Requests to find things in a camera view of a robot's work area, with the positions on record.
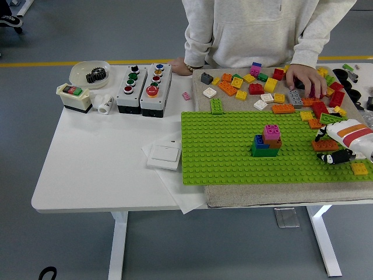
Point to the metal floor plate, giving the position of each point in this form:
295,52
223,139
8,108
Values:
287,217

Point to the white wall switch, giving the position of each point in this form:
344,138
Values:
163,157

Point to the person's right hand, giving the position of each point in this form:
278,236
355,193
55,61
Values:
180,66

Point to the white paper sheet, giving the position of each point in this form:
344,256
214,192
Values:
180,192

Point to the dark green brick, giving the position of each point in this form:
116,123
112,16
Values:
263,153

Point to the small white brick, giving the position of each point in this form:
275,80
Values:
330,110

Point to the grey-brown mat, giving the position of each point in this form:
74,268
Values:
262,196

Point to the white square tile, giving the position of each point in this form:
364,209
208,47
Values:
267,98
210,92
260,105

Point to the person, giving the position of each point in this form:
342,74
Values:
262,29

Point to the grey four-button control box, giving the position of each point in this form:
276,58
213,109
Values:
129,93

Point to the black sneaker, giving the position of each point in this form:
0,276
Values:
10,21

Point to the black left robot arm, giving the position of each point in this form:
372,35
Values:
48,268

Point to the black box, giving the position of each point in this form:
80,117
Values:
370,103

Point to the black brick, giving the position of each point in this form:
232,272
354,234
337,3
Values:
337,114

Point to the yellow square tile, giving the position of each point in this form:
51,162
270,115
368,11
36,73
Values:
280,98

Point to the small grey part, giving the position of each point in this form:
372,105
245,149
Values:
353,76

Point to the green studded baseplate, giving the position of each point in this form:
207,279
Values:
218,169

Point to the person's left hand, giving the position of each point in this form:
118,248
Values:
309,78

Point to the red two-by-four brick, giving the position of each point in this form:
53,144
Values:
337,99

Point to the green flat plate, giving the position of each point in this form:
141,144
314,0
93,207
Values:
236,76

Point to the white plastic bowl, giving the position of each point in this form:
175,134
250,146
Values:
78,73

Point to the black gear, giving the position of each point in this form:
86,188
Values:
91,78
99,73

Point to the yellow curved brick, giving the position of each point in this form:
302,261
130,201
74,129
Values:
271,84

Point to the white pipe tee fitting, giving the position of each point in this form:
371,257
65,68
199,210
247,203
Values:
103,103

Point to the small blue brick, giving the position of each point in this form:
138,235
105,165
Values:
256,64

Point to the orange two-by-two brick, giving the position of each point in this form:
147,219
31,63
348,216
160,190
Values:
226,77

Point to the white table leg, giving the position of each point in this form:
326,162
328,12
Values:
118,248
323,242

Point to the clear plastic bag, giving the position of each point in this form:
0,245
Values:
367,116

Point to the green two-by-four brick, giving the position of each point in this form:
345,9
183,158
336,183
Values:
332,118

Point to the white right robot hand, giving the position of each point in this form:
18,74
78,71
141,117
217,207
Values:
352,134

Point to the small pink brick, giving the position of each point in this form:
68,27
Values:
186,96

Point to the green two-by-three plate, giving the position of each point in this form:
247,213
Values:
217,106

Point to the magenta two-by-two brick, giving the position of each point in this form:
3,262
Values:
271,132

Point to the small yellow brick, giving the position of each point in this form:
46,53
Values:
216,81

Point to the white furniture foot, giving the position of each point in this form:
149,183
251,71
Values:
25,7

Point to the brown brick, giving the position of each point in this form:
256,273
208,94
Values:
277,143

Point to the dark grey slope brick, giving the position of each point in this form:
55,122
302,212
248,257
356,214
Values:
207,78
300,85

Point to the small green part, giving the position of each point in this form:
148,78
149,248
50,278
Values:
348,66

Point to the beige red-green switch box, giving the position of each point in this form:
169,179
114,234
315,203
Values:
73,99

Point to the person's left forearm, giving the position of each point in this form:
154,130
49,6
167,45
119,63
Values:
309,52

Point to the black roller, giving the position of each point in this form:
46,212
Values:
346,84
355,94
359,103

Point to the person's right forearm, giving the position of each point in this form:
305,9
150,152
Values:
198,49

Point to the large red brick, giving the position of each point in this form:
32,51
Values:
320,109

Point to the grey emergency-stop control box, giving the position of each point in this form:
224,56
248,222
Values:
154,99

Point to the yellow two-by-two brick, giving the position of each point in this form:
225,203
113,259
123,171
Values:
360,168
237,83
241,95

